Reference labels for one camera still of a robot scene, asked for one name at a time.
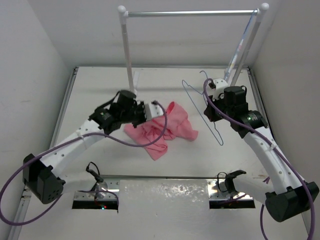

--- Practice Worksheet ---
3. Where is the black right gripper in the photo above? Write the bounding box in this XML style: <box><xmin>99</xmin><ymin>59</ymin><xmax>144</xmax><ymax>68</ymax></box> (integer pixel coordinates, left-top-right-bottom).
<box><xmin>204</xmin><ymin>92</ymin><xmax>233</xmax><ymax>122</ymax></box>

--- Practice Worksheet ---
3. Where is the pink t shirt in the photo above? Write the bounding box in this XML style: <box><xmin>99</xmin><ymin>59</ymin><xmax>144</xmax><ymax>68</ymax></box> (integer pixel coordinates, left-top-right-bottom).
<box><xmin>124</xmin><ymin>101</ymin><xmax>199</xmax><ymax>161</ymax></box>

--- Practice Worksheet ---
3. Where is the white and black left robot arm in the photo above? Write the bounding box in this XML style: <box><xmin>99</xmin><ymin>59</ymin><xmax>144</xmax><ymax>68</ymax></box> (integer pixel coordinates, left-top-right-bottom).
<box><xmin>22</xmin><ymin>90</ymin><xmax>163</xmax><ymax>205</ymax></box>

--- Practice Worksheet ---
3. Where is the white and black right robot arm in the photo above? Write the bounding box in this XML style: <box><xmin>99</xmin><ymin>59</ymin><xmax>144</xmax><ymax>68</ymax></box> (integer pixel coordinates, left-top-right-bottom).
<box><xmin>204</xmin><ymin>82</ymin><xmax>320</xmax><ymax>222</ymax></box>

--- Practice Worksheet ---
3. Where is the white clothes rack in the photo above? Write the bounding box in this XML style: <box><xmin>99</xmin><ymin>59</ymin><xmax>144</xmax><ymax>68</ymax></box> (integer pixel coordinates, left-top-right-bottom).
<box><xmin>116</xmin><ymin>3</ymin><xmax>270</xmax><ymax>93</ymax></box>

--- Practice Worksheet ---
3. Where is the white front cover panel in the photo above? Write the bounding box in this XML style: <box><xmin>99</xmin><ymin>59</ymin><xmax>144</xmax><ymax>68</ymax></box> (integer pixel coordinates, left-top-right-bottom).
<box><xmin>19</xmin><ymin>180</ymin><xmax>308</xmax><ymax>240</ymax></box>

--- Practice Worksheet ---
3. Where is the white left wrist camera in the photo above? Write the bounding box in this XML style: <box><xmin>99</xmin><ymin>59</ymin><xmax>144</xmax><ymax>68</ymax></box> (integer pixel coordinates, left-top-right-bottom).
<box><xmin>144</xmin><ymin>101</ymin><xmax>165</xmax><ymax>122</ymax></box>

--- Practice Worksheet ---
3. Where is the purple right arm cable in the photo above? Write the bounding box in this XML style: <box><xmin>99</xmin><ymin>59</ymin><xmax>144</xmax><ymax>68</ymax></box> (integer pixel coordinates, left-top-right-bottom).
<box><xmin>201</xmin><ymin>78</ymin><xmax>316</xmax><ymax>240</ymax></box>

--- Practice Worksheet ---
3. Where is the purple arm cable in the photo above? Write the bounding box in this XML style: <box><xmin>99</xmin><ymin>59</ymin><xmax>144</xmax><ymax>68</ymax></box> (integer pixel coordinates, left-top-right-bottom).
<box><xmin>0</xmin><ymin>99</ymin><xmax>169</xmax><ymax>227</ymax></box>
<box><xmin>201</xmin><ymin>78</ymin><xmax>316</xmax><ymax>240</ymax></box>

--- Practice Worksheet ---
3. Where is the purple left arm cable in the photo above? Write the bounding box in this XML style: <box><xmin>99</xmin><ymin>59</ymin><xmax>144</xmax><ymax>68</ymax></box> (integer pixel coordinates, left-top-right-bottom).
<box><xmin>0</xmin><ymin>99</ymin><xmax>169</xmax><ymax>227</ymax></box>

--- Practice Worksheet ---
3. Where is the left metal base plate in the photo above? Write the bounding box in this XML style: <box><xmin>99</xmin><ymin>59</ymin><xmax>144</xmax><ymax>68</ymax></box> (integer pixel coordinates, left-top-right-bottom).
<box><xmin>77</xmin><ymin>180</ymin><xmax>120</xmax><ymax>201</ymax></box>

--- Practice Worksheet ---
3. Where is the metal base plate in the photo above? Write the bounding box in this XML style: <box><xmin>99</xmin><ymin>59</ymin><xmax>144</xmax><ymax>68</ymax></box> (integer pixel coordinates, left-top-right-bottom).
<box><xmin>77</xmin><ymin>180</ymin><xmax>120</xmax><ymax>201</ymax></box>
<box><xmin>207</xmin><ymin>178</ymin><xmax>253</xmax><ymax>201</ymax></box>

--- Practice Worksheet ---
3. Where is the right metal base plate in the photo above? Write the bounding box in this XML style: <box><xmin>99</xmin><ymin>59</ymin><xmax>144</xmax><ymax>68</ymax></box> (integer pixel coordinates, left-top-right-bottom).
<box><xmin>207</xmin><ymin>178</ymin><xmax>253</xmax><ymax>201</ymax></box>

